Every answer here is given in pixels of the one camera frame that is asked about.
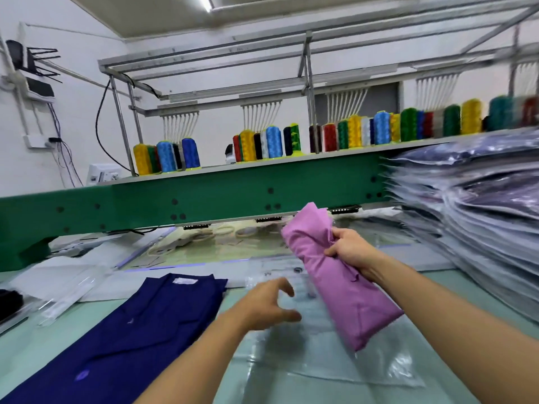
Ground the person's left forearm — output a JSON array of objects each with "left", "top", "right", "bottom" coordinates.
[{"left": 135, "top": 314, "right": 269, "bottom": 404}]

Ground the row of coloured thread spools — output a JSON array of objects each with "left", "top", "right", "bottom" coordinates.
[{"left": 132, "top": 95, "right": 539, "bottom": 176}]

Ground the pink shirt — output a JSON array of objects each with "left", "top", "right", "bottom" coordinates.
[{"left": 280, "top": 201, "right": 405, "bottom": 352}]

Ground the green machine beam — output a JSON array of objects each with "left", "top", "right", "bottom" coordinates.
[{"left": 0, "top": 151, "right": 397, "bottom": 273}]

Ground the stack of plastic bags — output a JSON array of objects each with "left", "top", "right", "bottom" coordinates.
[{"left": 231, "top": 256, "right": 426, "bottom": 388}]

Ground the crumpled clear plastic film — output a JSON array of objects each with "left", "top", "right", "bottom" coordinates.
[{"left": 12, "top": 263, "right": 111, "bottom": 325}]

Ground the white wall socket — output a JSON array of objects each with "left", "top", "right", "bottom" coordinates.
[{"left": 25, "top": 134, "right": 62, "bottom": 150}]

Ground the person's right hand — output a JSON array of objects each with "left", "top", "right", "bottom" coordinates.
[{"left": 324, "top": 227, "right": 385, "bottom": 281}]

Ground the white box device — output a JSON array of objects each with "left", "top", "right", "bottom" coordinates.
[{"left": 86, "top": 162, "right": 123, "bottom": 183}]

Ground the person's right forearm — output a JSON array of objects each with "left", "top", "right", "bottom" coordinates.
[{"left": 364, "top": 256, "right": 539, "bottom": 404}]

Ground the navy blue shirt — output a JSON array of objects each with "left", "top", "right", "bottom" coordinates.
[{"left": 0, "top": 273, "right": 229, "bottom": 404}]

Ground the person's left hand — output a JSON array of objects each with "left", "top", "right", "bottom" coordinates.
[{"left": 231, "top": 277, "right": 303, "bottom": 333}]

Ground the wall router with antennas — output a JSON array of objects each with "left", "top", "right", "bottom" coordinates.
[{"left": 4, "top": 39, "right": 62, "bottom": 103}]

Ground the black hanging cable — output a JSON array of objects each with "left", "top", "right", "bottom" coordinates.
[{"left": 95, "top": 80, "right": 136, "bottom": 173}]

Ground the grey metal thread rack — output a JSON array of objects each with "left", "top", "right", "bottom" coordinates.
[{"left": 97, "top": 0, "right": 539, "bottom": 173}]

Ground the stack of bagged garments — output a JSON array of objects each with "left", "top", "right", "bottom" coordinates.
[{"left": 383, "top": 130, "right": 539, "bottom": 322}]

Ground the black cloth bundle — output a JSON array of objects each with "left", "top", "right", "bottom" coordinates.
[{"left": 0, "top": 288, "right": 25, "bottom": 323}]

